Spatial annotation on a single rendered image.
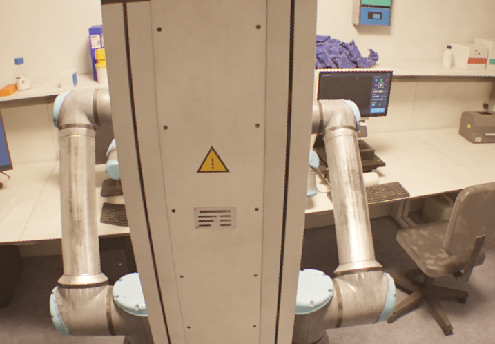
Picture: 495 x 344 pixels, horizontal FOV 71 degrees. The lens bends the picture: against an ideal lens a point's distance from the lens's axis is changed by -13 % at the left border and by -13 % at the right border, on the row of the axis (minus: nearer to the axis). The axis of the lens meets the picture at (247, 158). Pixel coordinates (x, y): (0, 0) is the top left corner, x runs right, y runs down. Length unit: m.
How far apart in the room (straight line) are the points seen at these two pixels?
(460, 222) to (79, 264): 1.57
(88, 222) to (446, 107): 2.72
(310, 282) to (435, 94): 2.24
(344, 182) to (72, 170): 0.81
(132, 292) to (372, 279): 0.68
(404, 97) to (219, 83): 2.40
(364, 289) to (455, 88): 2.32
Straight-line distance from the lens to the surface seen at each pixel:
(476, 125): 3.05
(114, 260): 2.33
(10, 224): 2.07
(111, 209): 1.94
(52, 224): 1.97
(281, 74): 0.64
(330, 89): 2.05
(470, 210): 1.92
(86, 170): 1.18
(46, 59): 2.59
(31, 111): 2.57
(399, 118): 2.98
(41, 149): 2.64
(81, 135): 1.19
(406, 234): 2.32
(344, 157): 1.26
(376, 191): 2.08
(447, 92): 3.19
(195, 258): 0.81
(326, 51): 2.37
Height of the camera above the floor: 1.76
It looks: 25 degrees down
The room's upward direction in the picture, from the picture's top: straight up
